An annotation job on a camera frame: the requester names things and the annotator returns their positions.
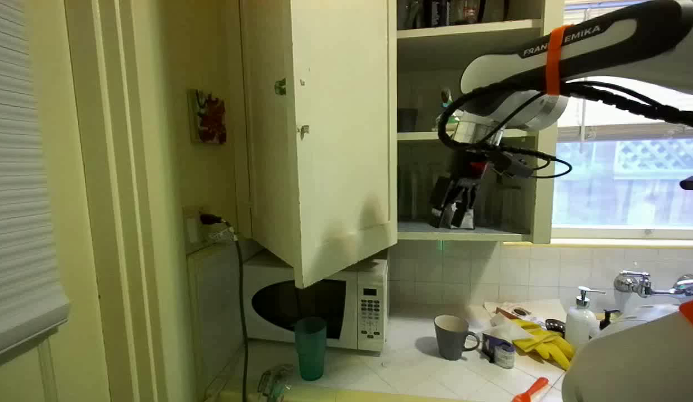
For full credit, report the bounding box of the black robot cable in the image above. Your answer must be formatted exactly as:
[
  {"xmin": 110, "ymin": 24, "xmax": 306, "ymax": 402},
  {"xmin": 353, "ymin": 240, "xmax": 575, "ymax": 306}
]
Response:
[{"xmin": 435, "ymin": 78, "xmax": 693, "ymax": 181}]

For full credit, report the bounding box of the grey ceramic mug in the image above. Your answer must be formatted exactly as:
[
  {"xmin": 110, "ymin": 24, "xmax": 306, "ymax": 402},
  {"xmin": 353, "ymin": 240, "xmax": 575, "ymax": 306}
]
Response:
[{"xmin": 434, "ymin": 316, "xmax": 481, "ymax": 361}]

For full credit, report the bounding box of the white soap dispenser bottle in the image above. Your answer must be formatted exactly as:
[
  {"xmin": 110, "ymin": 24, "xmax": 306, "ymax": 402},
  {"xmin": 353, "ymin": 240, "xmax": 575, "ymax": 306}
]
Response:
[{"xmin": 566, "ymin": 286, "xmax": 598, "ymax": 351}]

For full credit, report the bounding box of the chrome sink faucet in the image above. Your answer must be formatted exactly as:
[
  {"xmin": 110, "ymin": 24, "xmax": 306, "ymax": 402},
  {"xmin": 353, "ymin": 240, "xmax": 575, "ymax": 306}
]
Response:
[{"xmin": 613, "ymin": 270, "xmax": 693, "ymax": 297}]

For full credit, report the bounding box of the orange plastic spoon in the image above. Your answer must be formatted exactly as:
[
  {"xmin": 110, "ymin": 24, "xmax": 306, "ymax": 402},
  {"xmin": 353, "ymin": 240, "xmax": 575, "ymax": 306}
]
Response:
[{"xmin": 512, "ymin": 378, "xmax": 549, "ymax": 402}]

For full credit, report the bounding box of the green plastic cup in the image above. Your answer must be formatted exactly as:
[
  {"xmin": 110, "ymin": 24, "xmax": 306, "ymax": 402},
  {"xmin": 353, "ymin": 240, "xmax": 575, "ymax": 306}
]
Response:
[{"xmin": 294, "ymin": 317, "xmax": 326, "ymax": 380}]

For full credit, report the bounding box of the white microwave oven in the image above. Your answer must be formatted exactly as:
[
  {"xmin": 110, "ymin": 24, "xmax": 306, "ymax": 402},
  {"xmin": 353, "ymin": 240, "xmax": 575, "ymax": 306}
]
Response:
[{"xmin": 243, "ymin": 255, "xmax": 388, "ymax": 354}]

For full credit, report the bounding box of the small blue white mug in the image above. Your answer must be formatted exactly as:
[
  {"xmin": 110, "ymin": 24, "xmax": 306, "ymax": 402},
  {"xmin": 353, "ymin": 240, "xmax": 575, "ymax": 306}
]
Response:
[{"xmin": 481, "ymin": 335, "xmax": 515, "ymax": 370}]

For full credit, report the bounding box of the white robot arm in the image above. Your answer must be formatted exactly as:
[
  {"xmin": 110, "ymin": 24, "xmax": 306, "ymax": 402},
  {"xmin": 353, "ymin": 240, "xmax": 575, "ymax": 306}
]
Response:
[{"xmin": 435, "ymin": 0, "xmax": 693, "ymax": 224}]

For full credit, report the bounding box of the red wall decoration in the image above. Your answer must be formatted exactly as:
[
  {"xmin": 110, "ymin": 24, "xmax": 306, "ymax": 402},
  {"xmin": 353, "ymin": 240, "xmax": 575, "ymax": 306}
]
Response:
[{"xmin": 194, "ymin": 93, "xmax": 225, "ymax": 145}]

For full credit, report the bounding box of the white window blind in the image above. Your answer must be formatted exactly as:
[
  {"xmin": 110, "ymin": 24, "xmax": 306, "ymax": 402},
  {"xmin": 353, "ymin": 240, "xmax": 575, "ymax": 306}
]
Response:
[{"xmin": 0, "ymin": 0, "xmax": 69, "ymax": 362}]

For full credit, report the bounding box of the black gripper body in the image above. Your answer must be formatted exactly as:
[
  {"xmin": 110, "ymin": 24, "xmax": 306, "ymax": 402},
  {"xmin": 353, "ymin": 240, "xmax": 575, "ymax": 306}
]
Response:
[{"xmin": 435, "ymin": 150, "xmax": 510, "ymax": 198}]

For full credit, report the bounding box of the cream cabinet door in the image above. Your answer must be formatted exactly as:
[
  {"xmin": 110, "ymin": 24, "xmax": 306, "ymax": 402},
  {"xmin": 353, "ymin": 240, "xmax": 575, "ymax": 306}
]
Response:
[{"xmin": 239, "ymin": 0, "xmax": 397, "ymax": 288}]

